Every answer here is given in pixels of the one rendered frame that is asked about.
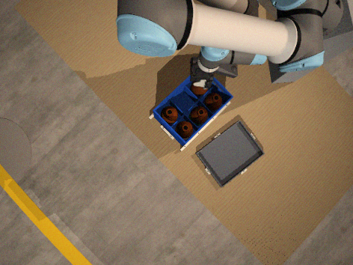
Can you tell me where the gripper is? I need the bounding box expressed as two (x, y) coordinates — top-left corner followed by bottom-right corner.
(190, 57), (214, 89)

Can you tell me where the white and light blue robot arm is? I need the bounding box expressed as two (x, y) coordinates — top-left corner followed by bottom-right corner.
(116, 0), (343, 78)

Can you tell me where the blue divided crate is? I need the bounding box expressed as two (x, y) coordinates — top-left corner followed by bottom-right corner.
(153, 75), (233, 146)

